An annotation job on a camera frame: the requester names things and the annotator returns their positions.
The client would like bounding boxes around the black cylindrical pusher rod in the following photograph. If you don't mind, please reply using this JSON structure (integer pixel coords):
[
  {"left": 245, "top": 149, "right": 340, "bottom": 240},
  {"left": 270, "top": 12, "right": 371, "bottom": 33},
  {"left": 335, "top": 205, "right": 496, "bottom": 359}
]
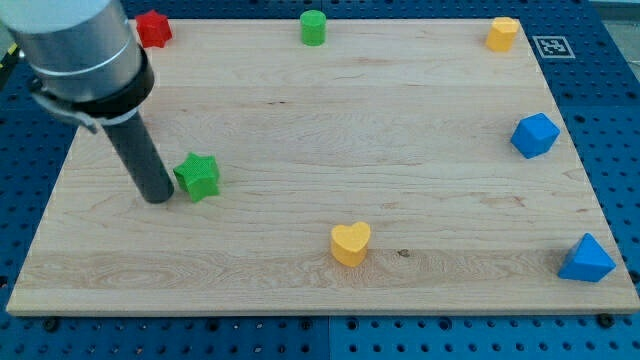
[{"left": 103, "top": 112, "right": 174, "bottom": 204}]

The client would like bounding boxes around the green star block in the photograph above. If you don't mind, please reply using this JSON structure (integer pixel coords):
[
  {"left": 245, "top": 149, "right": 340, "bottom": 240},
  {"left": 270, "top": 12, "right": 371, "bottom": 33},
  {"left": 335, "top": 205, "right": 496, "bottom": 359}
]
[{"left": 173, "top": 152, "right": 220, "bottom": 203}]

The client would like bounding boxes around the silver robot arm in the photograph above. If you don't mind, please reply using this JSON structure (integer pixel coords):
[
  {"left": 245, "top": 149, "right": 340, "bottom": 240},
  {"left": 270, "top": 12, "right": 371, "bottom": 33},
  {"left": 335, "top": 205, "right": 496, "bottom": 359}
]
[{"left": 1, "top": 0, "right": 174, "bottom": 204}]

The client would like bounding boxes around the red star block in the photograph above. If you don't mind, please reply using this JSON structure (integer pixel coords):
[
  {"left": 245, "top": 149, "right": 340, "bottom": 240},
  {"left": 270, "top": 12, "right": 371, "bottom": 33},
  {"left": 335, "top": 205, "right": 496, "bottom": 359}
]
[{"left": 134, "top": 10, "right": 173, "bottom": 48}]

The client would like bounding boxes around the green cylinder block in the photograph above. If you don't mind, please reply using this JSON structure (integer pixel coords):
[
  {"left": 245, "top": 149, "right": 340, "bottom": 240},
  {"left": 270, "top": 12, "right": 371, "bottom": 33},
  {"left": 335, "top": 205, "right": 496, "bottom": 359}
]
[{"left": 299, "top": 10, "right": 327, "bottom": 46}]

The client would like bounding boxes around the yellow heart block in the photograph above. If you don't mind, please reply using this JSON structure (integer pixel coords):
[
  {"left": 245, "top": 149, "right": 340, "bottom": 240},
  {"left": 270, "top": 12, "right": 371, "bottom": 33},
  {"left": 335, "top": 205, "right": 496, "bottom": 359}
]
[{"left": 330, "top": 222, "right": 371, "bottom": 267}]

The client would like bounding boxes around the wooden board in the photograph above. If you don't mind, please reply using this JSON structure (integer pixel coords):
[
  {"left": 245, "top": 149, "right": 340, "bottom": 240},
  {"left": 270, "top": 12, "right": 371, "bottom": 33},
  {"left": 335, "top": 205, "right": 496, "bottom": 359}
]
[{"left": 7, "top": 20, "right": 639, "bottom": 317}]

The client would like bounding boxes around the yellow hexagon block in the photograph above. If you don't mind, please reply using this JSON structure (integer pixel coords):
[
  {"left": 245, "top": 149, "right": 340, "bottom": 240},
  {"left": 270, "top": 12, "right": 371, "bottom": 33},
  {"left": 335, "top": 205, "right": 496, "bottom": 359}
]
[{"left": 485, "top": 17, "right": 520, "bottom": 52}]

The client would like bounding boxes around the blue cube block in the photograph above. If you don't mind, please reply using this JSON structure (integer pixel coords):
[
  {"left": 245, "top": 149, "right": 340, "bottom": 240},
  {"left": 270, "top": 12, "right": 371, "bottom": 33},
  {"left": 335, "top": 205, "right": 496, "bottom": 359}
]
[{"left": 510, "top": 113, "right": 560, "bottom": 159}]

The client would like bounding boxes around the white fiducial marker tag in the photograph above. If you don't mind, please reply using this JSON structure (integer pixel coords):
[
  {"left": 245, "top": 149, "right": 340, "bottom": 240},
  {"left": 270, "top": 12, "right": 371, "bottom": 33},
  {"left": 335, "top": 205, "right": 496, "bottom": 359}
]
[{"left": 532, "top": 35, "right": 575, "bottom": 59}]

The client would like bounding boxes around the blue triangle block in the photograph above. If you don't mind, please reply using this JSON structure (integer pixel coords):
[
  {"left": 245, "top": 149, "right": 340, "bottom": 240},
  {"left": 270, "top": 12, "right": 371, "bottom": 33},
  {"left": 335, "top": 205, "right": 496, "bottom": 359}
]
[{"left": 557, "top": 233, "right": 616, "bottom": 283}]

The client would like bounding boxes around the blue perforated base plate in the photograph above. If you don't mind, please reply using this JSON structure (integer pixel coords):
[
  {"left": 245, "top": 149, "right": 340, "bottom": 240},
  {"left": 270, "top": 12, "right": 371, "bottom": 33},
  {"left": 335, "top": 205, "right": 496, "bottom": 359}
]
[{"left": 1, "top": 0, "right": 639, "bottom": 359}]

